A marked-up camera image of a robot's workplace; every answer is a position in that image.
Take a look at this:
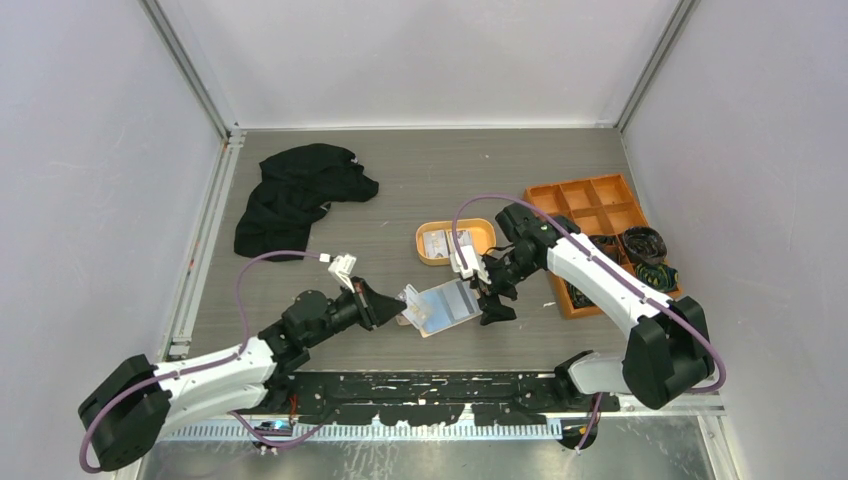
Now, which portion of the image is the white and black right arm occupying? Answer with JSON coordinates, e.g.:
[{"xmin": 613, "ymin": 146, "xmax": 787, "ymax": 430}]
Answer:
[{"xmin": 472, "ymin": 203, "xmax": 716, "ymax": 411}]

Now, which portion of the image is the yellow oval tray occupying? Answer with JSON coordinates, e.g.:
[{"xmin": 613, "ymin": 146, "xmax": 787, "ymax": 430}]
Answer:
[{"xmin": 415, "ymin": 218, "xmax": 496, "ymax": 266}]

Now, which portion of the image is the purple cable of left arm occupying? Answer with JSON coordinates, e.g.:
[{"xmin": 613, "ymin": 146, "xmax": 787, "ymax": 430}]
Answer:
[{"xmin": 78, "ymin": 250, "xmax": 333, "ymax": 475}]

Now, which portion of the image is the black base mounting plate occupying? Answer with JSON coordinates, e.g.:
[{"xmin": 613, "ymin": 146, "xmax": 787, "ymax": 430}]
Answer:
[{"xmin": 240, "ymin": 371, "xmax": 595, "ymax": 427}]

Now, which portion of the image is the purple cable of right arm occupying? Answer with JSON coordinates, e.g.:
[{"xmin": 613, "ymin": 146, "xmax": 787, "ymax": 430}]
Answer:
[{"xmin": 452, "ymin": 193, "xmax": 728, "ymax": 452}]

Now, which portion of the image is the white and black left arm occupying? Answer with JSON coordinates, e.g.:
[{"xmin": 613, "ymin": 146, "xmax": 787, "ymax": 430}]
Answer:
[{"xmin": 78, "ymin": 277, "xmax": 406, "ymax": 473}]

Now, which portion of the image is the aluminium front rail frame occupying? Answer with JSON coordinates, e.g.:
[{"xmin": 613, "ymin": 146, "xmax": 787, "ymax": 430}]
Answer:
[{"xmin": 123, "ymin": 374, "xmax": 727, "ymax": 444}]

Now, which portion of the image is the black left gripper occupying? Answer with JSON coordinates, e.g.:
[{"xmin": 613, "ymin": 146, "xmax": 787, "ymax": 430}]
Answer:
[{"xmin": 304, "ymin": 276, "xmax": 406, "ymax": 347}]

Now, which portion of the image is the black cloth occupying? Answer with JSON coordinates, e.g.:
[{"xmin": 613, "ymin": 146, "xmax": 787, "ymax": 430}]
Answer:
[{"xmin": 233, "ymin": 143, "xmax": 380, "ymax": 262}]

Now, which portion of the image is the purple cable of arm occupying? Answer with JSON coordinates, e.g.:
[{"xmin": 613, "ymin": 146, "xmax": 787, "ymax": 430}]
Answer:
[
  {"xmin": 452, "ymin": 193, "xmax": 728, "ymax": 452},
  {"xmin": 78, "ymin": 250, "xmax": 333, "ymax": 475}
]

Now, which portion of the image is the green patterned rolled tie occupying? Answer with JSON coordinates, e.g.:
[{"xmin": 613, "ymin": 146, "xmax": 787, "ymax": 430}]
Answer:
[
  {"xmin": 565, "ymin": 282, "xmax": 594, "ymax": 310},
  {"xmin": 634, "ymin": 263, "xmax": 679, "ymax": 294}
]

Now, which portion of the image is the dark patterned rolled tie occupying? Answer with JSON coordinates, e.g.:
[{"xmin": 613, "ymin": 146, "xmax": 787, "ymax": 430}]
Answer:
[{"xmin": 589, "ymin": 235, "xmax": 627, "ymax": 265}]

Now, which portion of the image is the orange compartment tray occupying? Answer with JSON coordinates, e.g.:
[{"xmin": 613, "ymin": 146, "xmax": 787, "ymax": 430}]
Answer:
[{"xmin": 523, "ymin": 173, "xmax": 683, "ymax": 298}]

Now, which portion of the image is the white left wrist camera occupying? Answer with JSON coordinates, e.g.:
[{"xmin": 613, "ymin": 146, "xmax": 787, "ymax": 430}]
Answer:
[{"xmin": 319, "ymin": 253, "xmax": 357, "ymax": 292}]

